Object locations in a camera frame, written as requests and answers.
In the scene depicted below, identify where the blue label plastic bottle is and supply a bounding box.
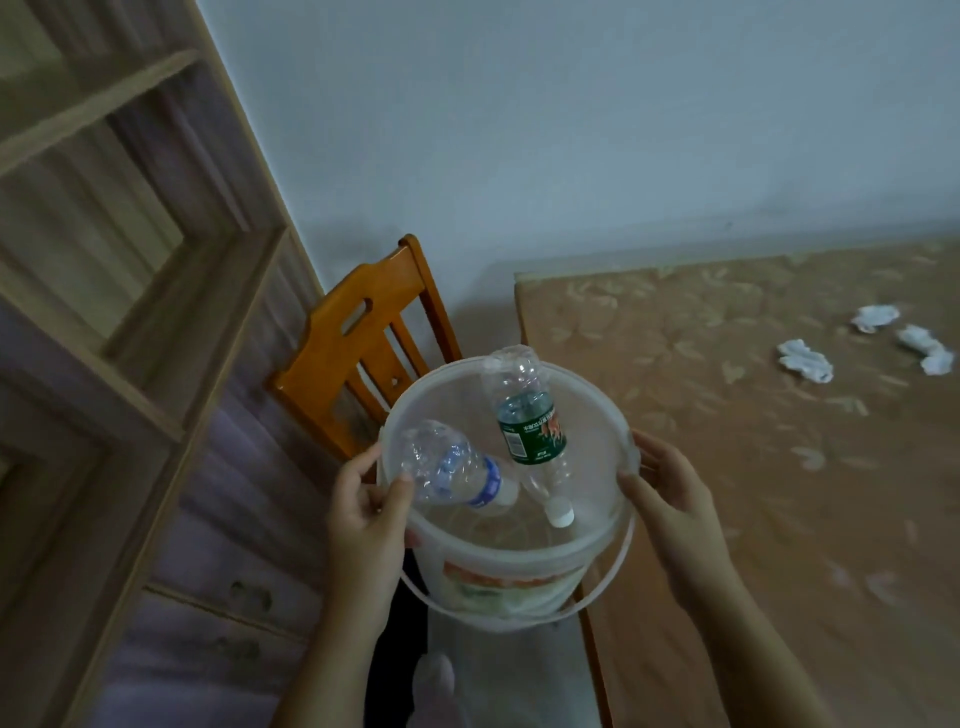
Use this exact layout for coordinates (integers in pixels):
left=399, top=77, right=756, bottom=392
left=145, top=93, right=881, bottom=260
left=397, top=419, right=521, bottom=511

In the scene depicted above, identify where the green label plastic bottle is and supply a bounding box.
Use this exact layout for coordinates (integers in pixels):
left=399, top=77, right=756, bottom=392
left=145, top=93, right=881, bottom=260
left=481, top=344, right=577, bottom=530

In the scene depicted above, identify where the metal cabinet handle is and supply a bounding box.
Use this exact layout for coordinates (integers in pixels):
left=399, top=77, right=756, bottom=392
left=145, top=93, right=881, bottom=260
left=228, top=578, right=275, bottom=613
left=213, top=635, right=262, bottom=665

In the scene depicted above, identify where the brown floral table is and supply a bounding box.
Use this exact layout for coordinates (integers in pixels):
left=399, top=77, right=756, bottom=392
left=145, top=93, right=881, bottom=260
left=513, top=239, right=960, bottom=728

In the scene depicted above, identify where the person's right hand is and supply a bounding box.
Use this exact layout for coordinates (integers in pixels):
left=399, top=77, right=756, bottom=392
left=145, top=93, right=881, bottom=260
left=617, top=428, right=740, bottom=613

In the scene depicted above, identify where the person's white shoe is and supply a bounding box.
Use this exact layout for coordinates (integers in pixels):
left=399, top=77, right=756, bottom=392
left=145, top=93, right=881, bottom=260
left=410, top=652, right=459, bottom=728

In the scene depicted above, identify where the person's left hand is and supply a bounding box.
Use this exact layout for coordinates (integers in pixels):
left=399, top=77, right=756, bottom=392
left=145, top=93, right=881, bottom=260
left=326, top=442, right=421, bottom=624

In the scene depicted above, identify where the orange wooden chair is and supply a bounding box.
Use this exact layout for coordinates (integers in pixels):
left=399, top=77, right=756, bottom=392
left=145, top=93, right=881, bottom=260
left=269, top=233, right=464, bottom=466

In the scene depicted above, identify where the wood and purple cabinet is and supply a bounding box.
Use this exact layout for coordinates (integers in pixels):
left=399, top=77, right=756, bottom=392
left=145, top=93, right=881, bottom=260
left=0, top=0, right=331, bottom=728

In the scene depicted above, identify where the translucent plastic bucket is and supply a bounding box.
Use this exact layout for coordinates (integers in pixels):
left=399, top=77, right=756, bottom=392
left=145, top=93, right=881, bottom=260
left=377, top=356, right=643, bottom=635

